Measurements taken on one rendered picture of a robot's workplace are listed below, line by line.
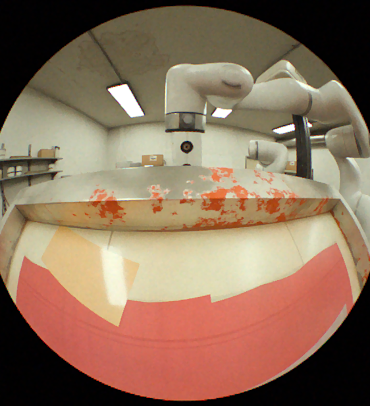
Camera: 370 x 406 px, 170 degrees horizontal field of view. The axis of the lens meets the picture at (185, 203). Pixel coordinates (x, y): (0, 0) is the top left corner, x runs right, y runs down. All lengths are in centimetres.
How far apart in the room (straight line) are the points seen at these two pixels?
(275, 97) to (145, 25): 142
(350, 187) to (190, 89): 45
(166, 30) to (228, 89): 143
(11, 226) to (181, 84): 33
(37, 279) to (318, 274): 27
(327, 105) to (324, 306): 34
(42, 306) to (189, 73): 33
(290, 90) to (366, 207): 32
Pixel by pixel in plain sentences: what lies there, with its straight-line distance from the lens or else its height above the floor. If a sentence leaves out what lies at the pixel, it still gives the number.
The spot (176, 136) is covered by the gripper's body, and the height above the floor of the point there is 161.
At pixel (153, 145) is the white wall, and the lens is 345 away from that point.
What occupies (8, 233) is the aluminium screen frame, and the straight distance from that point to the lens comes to 24.
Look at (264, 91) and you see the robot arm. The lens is 34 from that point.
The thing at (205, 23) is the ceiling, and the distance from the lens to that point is 156.
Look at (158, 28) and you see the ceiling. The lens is 159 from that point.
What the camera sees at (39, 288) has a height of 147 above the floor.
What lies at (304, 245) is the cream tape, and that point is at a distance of 15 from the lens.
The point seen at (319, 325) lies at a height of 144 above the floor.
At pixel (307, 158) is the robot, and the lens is 56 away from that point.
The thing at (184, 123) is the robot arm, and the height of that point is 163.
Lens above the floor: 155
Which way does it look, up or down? 14 degrees down
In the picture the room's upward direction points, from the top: straight up
